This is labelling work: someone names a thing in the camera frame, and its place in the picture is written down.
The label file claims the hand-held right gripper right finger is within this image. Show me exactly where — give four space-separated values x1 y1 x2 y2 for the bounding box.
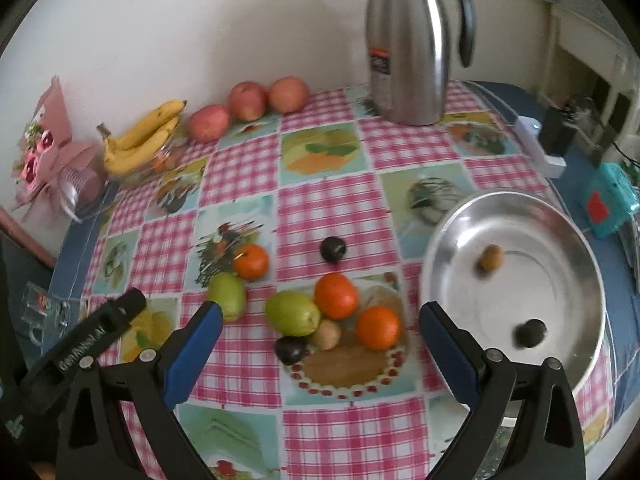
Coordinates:
419 301 587 480

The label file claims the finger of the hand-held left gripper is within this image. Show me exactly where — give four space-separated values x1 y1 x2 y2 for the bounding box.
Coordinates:
97 287 148 333

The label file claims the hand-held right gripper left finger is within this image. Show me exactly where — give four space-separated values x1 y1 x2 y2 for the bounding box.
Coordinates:
56 301 224 480

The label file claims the green mango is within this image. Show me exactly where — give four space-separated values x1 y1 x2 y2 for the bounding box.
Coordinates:
206 272 247 322
265 290 322 337

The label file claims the orange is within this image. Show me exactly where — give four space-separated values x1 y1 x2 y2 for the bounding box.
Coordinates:
355 306 403 351
314 273 360 320
233 243 270 282

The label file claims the dark purple plum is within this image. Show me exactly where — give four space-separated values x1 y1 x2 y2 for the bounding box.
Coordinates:
514 318 548 349
274 335 310 366
320 236 348 264

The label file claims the small brown kiwi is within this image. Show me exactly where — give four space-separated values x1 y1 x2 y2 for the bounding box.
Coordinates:
311 318 343 351
476 243 505 275

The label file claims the round metal plate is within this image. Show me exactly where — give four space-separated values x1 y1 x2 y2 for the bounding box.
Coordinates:
420 188 607 421

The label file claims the clear glass mug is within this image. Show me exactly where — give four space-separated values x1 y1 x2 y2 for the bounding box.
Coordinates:
20 282 83 348

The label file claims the yellow banana bunch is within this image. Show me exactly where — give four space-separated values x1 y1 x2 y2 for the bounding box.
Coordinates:
97 99 188 177

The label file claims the pink wrapped bouquet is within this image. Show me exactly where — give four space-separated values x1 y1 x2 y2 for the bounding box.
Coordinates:
10 76 118 223

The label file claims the pink checked tablecloth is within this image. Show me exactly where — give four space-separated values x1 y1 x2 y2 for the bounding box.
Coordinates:
80 80 616 480

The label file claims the red apple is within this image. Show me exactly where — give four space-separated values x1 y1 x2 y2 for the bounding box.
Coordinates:
188 104 232 143
268 76 310 114
228 81 268 122

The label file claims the white power strip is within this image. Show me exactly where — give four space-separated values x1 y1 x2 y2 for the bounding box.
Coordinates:
515 115 567 179

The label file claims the teal box with red label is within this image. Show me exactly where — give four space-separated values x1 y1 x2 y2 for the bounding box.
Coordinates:
580 162 640 240

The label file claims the black power adapter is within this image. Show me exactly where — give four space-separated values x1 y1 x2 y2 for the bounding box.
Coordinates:
540 105 578 157

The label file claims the stainless steel thermos jug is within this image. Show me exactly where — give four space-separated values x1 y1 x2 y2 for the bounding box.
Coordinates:
365 0 477 127

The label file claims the white furniture frame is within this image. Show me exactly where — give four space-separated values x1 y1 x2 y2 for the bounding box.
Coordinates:
537 0 640 136

